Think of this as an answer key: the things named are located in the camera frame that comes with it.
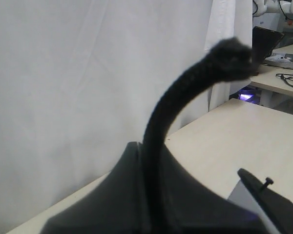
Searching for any black braided rope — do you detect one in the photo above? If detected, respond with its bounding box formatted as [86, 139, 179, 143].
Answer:
[142, 37, 261, 234]

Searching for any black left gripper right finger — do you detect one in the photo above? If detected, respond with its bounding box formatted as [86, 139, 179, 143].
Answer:
[159, 146, 264, 234]

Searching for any dark open box background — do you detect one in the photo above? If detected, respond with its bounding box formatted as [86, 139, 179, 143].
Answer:
[252, 26, 284, 65]

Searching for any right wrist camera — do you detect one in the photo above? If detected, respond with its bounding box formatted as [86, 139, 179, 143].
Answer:
[229, 168, 293, 234]

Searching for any background wooden desk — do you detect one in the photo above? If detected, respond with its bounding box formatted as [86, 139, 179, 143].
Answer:
[249, 41, 293, 108]

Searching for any white backdrop curtain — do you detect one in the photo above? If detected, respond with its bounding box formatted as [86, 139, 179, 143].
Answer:
[0, 0, 254, 234]

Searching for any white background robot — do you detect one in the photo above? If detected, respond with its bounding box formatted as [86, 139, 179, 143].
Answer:
[252, 0, 293, 21]

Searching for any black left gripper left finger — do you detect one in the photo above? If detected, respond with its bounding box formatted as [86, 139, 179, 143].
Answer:
[41, 142, 151, 234]

